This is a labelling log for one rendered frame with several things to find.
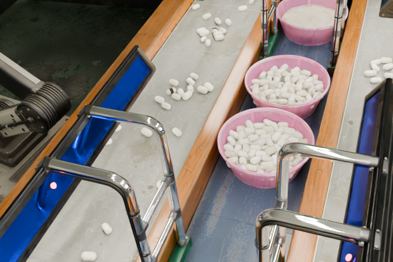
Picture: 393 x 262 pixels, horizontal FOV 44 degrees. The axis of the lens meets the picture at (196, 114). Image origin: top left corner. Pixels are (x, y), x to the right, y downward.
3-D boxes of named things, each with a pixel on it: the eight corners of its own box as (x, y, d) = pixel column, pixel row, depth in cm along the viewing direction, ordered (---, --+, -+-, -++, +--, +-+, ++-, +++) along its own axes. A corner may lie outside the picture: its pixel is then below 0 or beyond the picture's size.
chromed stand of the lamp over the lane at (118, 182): (88, 295, 116) (28, 166, 87) (125, 227, 130) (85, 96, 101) (161, 319, 110) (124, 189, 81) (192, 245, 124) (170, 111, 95)
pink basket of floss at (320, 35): (298, 58, 180) (299, 35, 174) (263, 25, 199) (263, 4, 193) (359, 38, 186) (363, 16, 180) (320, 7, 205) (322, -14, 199)
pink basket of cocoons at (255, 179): (206, 186, 138) (204, 163, 132) (234, 124, 156) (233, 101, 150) (302, 207, 130) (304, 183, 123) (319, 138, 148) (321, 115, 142)
